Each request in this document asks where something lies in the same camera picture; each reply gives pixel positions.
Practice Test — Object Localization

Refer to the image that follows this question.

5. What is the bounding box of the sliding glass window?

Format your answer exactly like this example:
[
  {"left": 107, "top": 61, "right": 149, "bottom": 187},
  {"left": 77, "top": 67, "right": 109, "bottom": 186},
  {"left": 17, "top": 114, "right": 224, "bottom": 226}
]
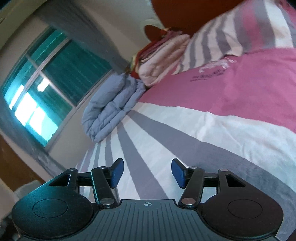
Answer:
[{"left": 1, "top": 25, "right": 116, "bottom": 149}]

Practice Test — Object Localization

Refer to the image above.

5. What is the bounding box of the striped pink grey bed sheet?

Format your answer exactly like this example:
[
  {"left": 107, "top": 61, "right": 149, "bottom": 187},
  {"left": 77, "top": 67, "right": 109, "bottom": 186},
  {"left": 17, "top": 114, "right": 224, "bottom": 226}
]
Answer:
[{"left": 75, "top": 45, "right": 296, "bottom": 241}]

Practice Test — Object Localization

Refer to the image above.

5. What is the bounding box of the striped pillow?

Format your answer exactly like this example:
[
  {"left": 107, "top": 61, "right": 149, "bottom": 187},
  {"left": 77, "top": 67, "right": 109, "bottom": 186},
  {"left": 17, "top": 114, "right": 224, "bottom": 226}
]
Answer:
[{"left": 172, "top": 0, "right": 296, "bottom": 75}]

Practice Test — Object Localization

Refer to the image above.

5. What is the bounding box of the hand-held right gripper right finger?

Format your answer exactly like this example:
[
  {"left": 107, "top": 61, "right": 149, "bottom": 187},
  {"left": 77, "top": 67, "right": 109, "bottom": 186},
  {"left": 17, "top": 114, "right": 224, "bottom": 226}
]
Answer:
[{"left": 171, "top": 159, "right": 246, "bottom": 208}]

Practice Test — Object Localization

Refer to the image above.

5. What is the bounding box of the brown wooden headboard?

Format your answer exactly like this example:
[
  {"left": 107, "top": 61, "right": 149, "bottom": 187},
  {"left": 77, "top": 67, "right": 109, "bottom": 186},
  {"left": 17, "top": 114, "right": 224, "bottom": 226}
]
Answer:
[{"left": 141, "top": 0, "right": 244, "bottom": 44}]

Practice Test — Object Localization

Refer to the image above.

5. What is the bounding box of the grey curtain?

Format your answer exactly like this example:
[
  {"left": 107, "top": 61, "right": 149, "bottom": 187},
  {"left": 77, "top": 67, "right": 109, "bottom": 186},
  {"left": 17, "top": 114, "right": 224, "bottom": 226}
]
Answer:
[{"left": 35, "top": 0, "right": 132, "bottom": 70}]

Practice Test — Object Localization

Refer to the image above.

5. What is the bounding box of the folded light blue duvet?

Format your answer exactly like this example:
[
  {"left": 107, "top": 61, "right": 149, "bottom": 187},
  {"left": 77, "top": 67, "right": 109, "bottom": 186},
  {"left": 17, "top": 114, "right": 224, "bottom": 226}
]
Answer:
[{"left": 81, "top": 73, "right": 148, "bottom": 143}]

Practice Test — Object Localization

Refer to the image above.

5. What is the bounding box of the stack of folded clothes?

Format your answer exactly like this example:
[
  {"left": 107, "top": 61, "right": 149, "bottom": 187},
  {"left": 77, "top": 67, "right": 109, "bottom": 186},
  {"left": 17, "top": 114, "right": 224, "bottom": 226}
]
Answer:
[{"left": 129, "top": 26, "right": 191, "bottom": 80}]

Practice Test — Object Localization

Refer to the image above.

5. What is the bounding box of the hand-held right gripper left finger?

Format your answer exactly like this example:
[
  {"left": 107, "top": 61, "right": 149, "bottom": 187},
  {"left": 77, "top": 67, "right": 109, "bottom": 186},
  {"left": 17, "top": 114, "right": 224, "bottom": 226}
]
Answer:
[{"left": 49, "top": 158, "right": 125, "bottom": 207}]

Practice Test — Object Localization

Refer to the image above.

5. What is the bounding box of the folded pale pink blanket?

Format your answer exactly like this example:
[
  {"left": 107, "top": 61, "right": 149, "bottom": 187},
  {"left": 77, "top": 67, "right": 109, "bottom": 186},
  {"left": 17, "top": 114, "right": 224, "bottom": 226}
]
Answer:
[{"left": 136, "top": 34, "right": 193, "bottom": 88}]

